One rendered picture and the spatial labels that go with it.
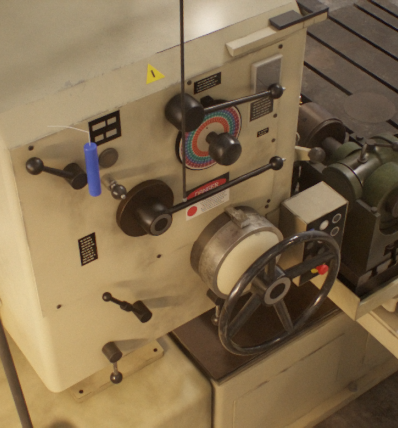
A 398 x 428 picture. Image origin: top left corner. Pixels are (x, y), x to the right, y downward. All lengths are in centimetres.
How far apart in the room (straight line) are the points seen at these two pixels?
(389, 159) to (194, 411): 101
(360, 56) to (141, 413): 168
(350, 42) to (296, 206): 145
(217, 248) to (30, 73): 64
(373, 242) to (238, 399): 77
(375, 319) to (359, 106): 82
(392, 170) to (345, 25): 134
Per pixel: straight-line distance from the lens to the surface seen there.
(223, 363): 277
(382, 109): 319
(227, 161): 183
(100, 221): 185
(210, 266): 206
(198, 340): 283
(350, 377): 342
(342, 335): 310
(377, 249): 252
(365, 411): 347
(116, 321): 212
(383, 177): 243
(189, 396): 272
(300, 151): 221
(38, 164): 161
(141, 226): 186
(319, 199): 225
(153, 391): 273
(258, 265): 189
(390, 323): 283
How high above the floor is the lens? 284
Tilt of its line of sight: 43 degrees down
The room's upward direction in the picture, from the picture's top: straight up
